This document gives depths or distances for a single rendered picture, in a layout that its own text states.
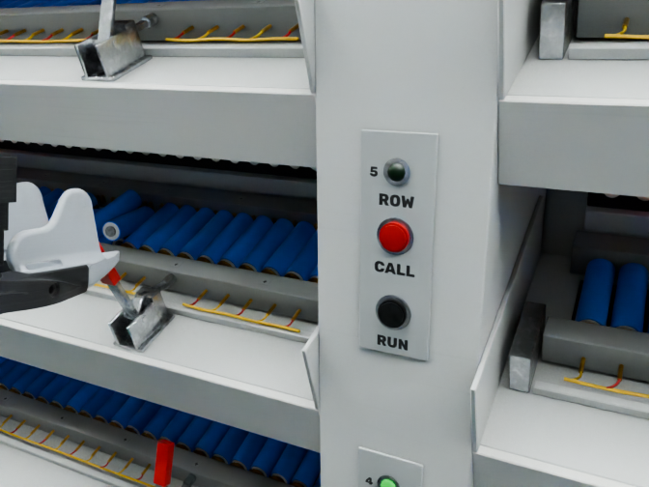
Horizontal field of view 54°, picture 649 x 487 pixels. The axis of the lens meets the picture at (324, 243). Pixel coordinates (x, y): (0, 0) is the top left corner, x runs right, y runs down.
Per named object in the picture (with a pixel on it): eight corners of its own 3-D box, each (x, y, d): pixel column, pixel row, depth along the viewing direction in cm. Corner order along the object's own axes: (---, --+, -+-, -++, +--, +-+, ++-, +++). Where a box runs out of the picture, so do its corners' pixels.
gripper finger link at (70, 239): (152, 189, 41) (23, 190, 33) (148, 280, 42) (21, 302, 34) (117, 185, 43) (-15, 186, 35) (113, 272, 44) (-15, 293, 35)
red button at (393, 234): (407, 255, 33) (408, 225, 33) (378, 250, 34) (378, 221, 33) (412, 249, 34) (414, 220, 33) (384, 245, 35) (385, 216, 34)
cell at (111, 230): (150, 203, 60) (113, 217, 54) (158, 220, 60) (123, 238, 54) (134, 210, 60) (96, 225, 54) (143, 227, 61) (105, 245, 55)
